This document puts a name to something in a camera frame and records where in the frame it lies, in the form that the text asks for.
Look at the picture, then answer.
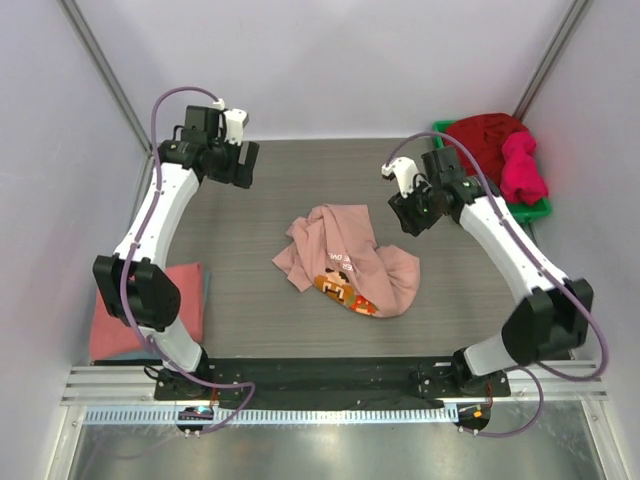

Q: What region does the dark red t shirt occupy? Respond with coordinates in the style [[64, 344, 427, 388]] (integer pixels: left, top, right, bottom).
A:
[[444, 113, 528, 186]]

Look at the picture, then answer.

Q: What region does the aluminium front frame rail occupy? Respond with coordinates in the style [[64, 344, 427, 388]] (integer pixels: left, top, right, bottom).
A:
[[60, 365, 609, 406]]

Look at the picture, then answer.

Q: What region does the right aluminium corner post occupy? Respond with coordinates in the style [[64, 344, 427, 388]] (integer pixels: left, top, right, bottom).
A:
[[513, 0, 593, 121]]

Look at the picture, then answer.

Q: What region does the white slotted cable duct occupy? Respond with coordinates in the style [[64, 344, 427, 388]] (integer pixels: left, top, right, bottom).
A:
[[84, 404, 458, 427]]

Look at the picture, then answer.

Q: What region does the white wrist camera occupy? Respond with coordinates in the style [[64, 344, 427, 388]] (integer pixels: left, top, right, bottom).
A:
[[381, 156, 419, 198], [212, 98, 249, 146]]

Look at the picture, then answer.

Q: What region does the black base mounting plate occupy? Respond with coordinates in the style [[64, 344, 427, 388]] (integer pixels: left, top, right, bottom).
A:
[[155, 357, 511, 410]]

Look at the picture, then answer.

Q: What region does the left aluminium corner post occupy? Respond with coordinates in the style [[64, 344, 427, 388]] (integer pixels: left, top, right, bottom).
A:
[[57, 0, 151, 155]]

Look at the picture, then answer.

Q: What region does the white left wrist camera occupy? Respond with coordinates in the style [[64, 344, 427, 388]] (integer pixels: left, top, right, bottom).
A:
[[212, 98, 249, 146]]

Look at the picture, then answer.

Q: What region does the pink printed t shirt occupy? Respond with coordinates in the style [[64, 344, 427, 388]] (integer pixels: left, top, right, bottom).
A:
[[273, 204, 420, 318]]

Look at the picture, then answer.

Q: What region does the aluminium corner post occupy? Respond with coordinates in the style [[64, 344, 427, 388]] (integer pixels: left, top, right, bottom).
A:
[[513, 0, 593, 121], [57, 0, 151, 155]]

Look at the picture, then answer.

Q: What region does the magenta t shirt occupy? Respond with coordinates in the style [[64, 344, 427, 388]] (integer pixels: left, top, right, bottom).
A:
[[500, 131, 549, 206]]

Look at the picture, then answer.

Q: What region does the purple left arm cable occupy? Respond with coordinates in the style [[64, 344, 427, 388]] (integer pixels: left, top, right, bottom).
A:
[[119, 87, 257, 434]]

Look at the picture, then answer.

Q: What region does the folded salmon t shirt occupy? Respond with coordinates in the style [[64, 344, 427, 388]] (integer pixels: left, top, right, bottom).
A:
[[88, 263, 206, 361]]

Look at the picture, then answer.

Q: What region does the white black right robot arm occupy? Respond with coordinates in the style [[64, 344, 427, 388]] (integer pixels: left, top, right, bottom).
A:
[[381, 147, 593, 396]]

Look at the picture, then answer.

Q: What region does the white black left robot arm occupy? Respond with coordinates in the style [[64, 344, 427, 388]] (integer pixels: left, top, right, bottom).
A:
[[93, 100, 259, 400]]

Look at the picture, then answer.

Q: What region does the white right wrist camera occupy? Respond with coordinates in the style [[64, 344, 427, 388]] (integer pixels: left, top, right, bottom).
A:
[[381, 156, 419, 198]]

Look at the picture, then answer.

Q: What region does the green plastic bin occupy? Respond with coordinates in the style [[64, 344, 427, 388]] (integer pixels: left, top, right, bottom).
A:
[[432, 120, 552, 225]]

